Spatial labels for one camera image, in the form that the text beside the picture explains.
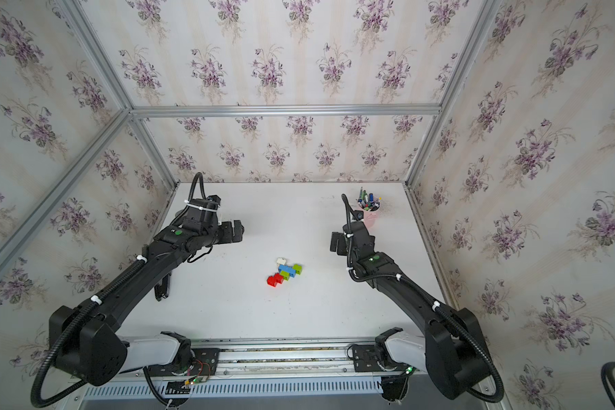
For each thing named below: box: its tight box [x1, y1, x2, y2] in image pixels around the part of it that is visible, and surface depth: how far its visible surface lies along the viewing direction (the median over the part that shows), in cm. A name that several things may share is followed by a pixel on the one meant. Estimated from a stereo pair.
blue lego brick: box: [277, 263, 297, 278], surface depth 92 cm
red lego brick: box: [266, 272, 284, 288], surface depth 90 cm
